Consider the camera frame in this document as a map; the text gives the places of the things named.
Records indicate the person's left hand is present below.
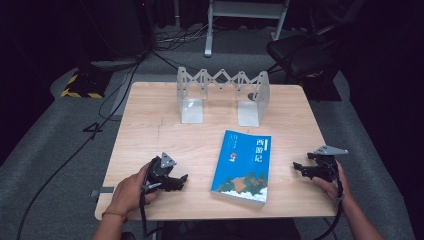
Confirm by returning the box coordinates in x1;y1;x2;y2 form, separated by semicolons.
109;162;162;215

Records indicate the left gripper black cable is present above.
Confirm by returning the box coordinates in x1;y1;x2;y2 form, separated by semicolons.
138;182;158;240

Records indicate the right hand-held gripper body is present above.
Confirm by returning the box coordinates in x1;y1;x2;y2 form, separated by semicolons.
306;144;349;184

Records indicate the long black floor cable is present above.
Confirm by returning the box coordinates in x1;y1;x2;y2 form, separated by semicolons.
15;49;158;240

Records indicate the white metal stand frame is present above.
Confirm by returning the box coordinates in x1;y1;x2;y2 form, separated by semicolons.
203;0;291;58

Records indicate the orange cord bracelet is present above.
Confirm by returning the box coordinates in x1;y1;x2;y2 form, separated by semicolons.
101;209;129;223

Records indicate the black chair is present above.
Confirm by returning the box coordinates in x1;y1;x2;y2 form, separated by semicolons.
265;22;346;85

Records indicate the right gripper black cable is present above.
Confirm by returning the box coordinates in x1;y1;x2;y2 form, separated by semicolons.
313;159;346;240

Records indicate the grey table edge clamp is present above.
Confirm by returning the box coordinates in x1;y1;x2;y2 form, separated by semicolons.
90;186;116;198

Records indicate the black yellow striped base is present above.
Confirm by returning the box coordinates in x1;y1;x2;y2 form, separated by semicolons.
60;68;113;100

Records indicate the blue paperback book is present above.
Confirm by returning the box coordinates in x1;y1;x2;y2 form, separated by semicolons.
210;129;273;206

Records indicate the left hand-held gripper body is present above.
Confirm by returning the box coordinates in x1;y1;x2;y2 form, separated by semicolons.
145;152;178;193

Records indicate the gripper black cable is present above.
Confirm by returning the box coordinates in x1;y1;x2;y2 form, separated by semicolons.
313;159;346;240
138;182;158;240

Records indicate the person's right hand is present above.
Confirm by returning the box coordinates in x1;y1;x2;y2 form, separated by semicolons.
311;159;352;205

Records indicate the white expandable book rack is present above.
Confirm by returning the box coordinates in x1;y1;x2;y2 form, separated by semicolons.
176;66;272;128

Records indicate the bundle of floor cables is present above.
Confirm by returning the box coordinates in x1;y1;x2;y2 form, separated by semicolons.
154;22;218;53

